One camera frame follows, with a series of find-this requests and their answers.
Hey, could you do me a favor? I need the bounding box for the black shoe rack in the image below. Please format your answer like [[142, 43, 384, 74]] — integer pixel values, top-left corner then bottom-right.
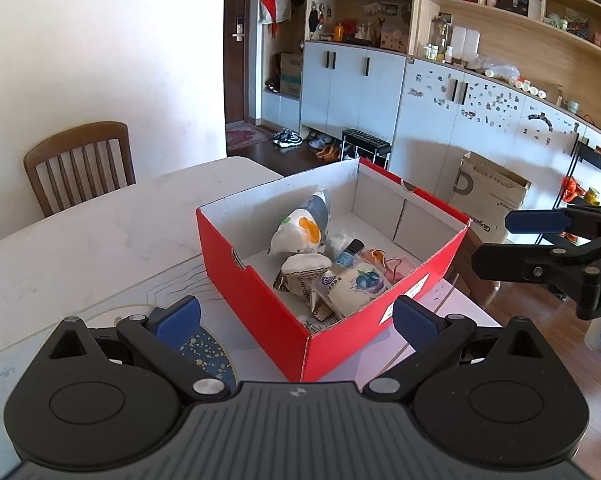
[[341, 129, 392, 168]]

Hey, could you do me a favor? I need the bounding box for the blue white orange snack bag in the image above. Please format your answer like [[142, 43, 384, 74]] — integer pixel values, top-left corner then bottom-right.
[[269, 189, 332, 258]]

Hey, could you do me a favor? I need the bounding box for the small dark bottle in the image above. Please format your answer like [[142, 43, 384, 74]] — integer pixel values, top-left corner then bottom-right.
[[333, 239, 365, 268]]

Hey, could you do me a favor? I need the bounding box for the grey wooden wall cabinet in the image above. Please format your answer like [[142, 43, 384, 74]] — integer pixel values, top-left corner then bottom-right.
[[258, 0, 601, 211]]

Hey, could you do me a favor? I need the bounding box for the white brown snack packet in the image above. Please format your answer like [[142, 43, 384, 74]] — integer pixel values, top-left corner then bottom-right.
[[273, 254, 333, 306]]

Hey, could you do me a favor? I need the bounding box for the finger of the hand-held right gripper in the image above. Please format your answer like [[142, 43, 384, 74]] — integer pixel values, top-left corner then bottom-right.
[[505, 205, 601, 235], [473, 239, 601, 321]]

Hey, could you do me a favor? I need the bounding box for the black metal rack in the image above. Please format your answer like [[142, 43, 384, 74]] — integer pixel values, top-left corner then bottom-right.
[[570, 135, 601, 206]]

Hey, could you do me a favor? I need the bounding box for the printed cardboard box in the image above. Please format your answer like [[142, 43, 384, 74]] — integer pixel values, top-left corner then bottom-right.
[[280, 52, 302, 98]]

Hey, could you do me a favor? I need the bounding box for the pink binder clip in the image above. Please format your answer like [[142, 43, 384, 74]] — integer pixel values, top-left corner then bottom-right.
[[384, 256, 412, 283]]

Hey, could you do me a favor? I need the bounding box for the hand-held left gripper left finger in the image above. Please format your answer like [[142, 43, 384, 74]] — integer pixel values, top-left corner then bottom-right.
[[23, 296, 230, 405]]

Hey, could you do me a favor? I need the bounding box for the patterned door rug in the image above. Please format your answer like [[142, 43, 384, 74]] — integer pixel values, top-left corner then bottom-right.
[[226, 127, 276, 150]]

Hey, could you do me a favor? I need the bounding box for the white marble desktop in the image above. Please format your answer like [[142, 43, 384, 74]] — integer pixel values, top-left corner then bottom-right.
[[0, 156, 506, 480]]

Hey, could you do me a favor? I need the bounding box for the red cardboard box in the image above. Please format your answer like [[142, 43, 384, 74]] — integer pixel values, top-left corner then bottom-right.
[[196, 156, 472, 383]]

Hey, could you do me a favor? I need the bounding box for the silver foil packet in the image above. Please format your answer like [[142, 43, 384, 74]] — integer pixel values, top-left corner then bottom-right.
[[298, 302, 343, 335]]

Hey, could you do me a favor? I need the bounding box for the clear plastic bag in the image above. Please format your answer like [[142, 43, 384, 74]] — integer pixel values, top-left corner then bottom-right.
[[327, 229, 353, 256]]

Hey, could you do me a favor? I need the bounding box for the blueberry snack packet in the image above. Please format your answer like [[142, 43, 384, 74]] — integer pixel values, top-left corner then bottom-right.
[[320, 262, 393, 318]]

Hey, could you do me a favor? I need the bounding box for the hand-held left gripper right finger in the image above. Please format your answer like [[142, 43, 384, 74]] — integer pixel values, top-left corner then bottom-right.
[[360, 296, 571, 402]]

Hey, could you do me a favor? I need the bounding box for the large brown cardboard box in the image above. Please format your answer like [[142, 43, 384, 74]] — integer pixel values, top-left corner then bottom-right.
[[453, 151, 531, 246]]

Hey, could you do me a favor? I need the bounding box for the red hanging bag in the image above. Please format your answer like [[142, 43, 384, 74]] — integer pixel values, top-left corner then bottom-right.
[[260, 0, 292, 23]]

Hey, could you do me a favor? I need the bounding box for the brown wooden chair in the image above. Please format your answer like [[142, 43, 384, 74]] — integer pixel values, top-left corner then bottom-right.
[[24, 121, 136, 218]]

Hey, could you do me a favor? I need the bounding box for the dark brown door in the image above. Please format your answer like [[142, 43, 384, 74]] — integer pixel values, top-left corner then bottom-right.
[[225, 0, 261, 126]]

